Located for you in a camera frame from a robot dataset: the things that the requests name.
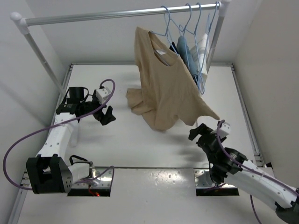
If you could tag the white clothes rack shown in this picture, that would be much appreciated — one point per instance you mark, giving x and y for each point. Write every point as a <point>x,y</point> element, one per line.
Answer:
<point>23,25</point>

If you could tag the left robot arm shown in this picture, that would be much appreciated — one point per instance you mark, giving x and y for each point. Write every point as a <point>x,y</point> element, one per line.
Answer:
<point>47,171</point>

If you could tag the blue hanger of white garment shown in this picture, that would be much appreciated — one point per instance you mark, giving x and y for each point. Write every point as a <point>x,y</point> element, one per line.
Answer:
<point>209,23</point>

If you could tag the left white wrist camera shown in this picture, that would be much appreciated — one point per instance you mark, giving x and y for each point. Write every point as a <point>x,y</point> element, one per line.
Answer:
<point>102,94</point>

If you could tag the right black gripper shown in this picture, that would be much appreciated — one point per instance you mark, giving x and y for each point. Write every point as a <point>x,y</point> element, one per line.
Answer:
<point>201,129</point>

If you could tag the black garment on hanger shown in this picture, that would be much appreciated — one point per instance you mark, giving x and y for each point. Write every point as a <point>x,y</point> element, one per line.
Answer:
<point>173,48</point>

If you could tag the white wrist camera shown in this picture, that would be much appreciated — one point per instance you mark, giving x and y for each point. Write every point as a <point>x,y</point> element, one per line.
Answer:
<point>102,94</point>
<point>223,129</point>

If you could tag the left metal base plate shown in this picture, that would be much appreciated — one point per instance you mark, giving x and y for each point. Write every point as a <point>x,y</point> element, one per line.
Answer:
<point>99,178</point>

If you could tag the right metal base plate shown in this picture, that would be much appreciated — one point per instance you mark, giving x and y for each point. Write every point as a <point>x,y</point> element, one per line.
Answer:
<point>204,181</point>

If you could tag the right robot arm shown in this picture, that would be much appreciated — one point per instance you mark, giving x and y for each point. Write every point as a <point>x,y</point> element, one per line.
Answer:
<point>229,166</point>

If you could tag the metal base plate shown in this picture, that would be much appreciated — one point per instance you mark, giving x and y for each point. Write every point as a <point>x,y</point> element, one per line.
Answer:
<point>99,178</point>
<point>204,181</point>

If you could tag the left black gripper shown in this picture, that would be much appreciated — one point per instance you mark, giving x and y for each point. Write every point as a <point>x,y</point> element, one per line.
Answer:
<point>104,119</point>

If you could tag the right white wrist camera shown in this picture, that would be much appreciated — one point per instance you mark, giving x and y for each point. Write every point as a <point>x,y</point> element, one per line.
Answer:
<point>223,129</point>

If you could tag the beige t shirt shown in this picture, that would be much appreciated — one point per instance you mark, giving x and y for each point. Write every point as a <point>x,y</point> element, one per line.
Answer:
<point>167,93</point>

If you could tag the white garment on hanger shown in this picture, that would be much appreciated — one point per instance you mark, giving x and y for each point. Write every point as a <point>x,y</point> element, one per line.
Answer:
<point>200,52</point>

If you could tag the blue wire hanger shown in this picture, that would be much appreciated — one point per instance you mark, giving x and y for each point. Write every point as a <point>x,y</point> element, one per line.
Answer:
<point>166,25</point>

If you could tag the blue garment on hanger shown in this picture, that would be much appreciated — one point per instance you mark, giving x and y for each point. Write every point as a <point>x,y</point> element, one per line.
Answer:
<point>193,68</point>

